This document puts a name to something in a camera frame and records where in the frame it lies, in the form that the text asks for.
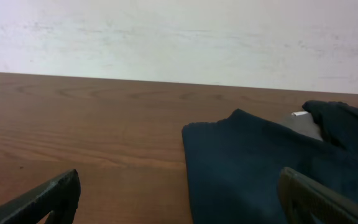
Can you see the grey garment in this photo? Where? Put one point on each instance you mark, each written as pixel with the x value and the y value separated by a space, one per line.
pixel 302 122

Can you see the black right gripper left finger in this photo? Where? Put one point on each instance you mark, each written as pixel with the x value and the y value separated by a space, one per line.
pixel 56 200

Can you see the dark navy shorts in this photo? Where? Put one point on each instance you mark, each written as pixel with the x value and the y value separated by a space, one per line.
pixel 233 165

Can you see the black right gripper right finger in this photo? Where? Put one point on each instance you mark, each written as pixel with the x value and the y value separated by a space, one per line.
pixel 304 200

